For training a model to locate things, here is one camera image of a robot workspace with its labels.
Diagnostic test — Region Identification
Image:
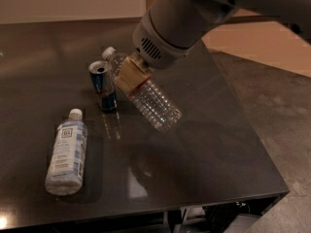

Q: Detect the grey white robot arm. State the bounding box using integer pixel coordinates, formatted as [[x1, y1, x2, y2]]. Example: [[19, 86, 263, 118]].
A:
[[116, 0, 311, 93]]

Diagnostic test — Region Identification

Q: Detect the white labelled plastic bottle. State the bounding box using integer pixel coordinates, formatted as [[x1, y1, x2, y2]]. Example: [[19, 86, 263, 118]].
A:
[[45, 109, 87, 196]]

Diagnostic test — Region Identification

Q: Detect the blue silver energy drink can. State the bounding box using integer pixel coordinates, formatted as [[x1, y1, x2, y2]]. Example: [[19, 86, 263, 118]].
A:
[[88, 60, 117, 113]]

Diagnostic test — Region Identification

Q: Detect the clear plastic water bottle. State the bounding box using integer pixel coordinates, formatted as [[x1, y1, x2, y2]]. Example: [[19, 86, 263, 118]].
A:
[[102, 47, 182, 132]]

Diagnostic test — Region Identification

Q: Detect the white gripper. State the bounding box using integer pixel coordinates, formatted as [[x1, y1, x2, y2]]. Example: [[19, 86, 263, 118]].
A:
[[115, 9, 203, 94]]

